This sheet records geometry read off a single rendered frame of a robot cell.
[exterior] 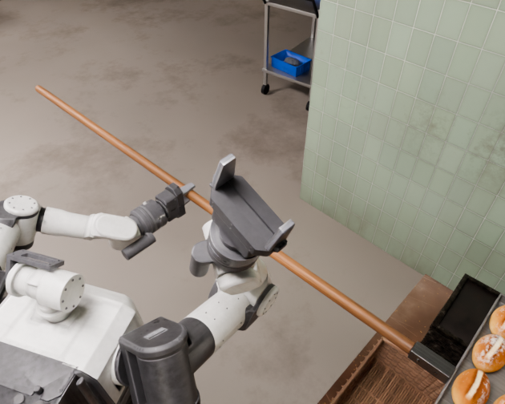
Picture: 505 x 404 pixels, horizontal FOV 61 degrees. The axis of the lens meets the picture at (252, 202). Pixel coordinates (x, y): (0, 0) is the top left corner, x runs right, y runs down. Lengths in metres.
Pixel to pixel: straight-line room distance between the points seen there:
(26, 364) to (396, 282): 2.19
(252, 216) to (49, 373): 0.45
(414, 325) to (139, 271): 1.59
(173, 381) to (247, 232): 0.34
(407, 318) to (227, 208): 1.39
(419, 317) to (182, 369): 1.26
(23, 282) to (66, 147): 3.01
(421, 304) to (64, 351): 1.44
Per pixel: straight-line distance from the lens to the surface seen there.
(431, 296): 1.95
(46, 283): 0.79
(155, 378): 0.79
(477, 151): 2.18
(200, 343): 0.82
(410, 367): 1.64
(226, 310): 0.90
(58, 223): 1.21
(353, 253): 2.76
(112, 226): 1.20
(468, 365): 1.11
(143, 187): 3.21
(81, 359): 0.82
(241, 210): 0.57
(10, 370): 0.86
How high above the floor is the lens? 2.09
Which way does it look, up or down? 44 degrees down
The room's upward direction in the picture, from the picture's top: straight up
